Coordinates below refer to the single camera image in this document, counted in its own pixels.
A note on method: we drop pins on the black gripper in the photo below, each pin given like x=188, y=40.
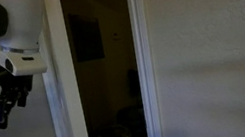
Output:
x=15, y=82

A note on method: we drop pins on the white panelled door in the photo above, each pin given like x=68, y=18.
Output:
x=69, y=88

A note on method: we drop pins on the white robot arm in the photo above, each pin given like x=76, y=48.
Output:
x=19, y=22

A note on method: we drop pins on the dark framed wall picture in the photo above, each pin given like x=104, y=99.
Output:
x=86, y=36

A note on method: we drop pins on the small wall thermostat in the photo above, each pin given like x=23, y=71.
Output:
x=116, y=36

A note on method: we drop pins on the white door frame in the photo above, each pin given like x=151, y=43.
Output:
x=144, y=64

